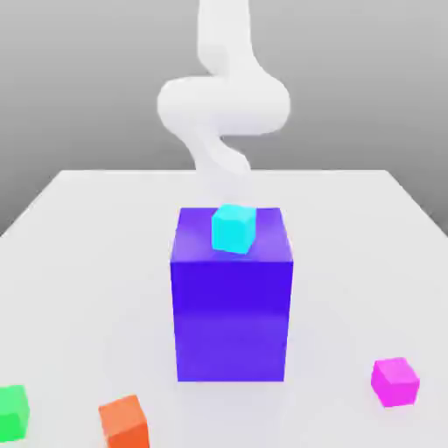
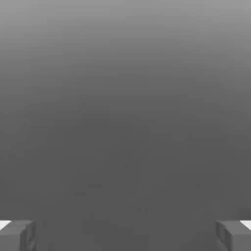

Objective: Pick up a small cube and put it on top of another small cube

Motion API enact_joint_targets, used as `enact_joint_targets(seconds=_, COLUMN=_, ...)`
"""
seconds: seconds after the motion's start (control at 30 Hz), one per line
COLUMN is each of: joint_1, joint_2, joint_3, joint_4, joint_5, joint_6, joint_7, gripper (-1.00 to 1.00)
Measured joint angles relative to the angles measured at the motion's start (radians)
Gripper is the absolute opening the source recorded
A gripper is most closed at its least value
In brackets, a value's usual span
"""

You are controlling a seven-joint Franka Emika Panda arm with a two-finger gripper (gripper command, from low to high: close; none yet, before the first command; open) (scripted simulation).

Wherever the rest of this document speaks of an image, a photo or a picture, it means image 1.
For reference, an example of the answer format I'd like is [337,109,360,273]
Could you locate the small cyan cube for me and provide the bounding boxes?
[211,203,257,256]

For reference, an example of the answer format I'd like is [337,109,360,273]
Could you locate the small orange cube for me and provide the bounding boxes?
[98,394,151,448]

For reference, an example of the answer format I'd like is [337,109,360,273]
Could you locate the small magenta cube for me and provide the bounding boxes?
[370,356,421,409]

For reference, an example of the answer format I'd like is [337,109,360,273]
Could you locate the small green cube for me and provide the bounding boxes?
[0,384,32,444]

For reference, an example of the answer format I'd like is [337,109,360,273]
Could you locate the large purple box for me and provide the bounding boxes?
[170,206,294,383]

